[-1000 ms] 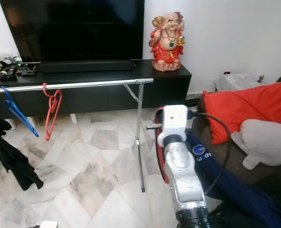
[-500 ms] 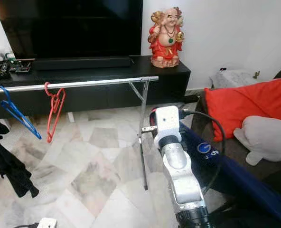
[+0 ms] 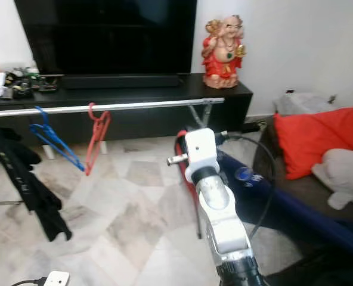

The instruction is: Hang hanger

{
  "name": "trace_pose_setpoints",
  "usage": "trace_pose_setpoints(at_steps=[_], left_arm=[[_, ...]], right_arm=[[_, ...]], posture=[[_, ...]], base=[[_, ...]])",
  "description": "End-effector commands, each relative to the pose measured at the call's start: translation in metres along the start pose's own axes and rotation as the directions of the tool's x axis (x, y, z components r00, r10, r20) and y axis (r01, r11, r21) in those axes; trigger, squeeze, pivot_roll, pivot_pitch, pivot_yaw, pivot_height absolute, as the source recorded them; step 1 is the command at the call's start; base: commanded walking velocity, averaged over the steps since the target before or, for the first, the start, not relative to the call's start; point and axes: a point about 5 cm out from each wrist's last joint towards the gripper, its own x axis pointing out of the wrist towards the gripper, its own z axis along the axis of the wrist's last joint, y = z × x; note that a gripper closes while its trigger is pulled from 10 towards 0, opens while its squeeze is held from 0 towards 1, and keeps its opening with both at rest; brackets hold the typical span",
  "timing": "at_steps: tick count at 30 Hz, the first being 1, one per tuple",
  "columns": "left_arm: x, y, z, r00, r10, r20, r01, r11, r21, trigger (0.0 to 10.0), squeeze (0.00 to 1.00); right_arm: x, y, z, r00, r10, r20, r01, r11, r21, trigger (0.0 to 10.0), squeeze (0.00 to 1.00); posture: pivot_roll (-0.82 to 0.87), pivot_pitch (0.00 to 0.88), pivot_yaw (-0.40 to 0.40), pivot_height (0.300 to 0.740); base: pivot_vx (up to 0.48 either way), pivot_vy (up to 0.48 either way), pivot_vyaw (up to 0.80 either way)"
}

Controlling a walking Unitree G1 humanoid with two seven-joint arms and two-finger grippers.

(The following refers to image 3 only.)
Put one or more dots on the blue plastic hanger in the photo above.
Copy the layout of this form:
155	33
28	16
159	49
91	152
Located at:
69	158

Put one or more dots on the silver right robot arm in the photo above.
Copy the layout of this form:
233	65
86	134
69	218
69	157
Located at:
227	220

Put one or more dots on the red plastic hanger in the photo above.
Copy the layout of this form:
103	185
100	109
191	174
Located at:
96	140

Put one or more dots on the silver metal clothes rack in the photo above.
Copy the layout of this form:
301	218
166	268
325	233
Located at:
141	103

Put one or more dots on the black soundbar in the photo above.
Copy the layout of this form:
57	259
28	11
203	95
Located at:
120	81

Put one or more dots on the red laughing Buddha statue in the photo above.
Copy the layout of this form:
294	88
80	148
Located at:
222	58

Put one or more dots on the dark sofa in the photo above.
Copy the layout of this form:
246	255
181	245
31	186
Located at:
296	190

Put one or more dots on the grey cushion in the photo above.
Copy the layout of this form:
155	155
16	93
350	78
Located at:
304	104

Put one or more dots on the red cushion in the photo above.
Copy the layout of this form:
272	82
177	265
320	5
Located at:
316	140

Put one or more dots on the black flat screen television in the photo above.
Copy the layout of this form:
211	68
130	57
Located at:
105	36

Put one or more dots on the black shirt with green logo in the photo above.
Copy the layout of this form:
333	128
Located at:
27	182

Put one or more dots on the beige plush pillow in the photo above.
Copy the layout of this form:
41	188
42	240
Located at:
343	176

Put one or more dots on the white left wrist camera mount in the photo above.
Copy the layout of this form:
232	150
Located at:
58	279

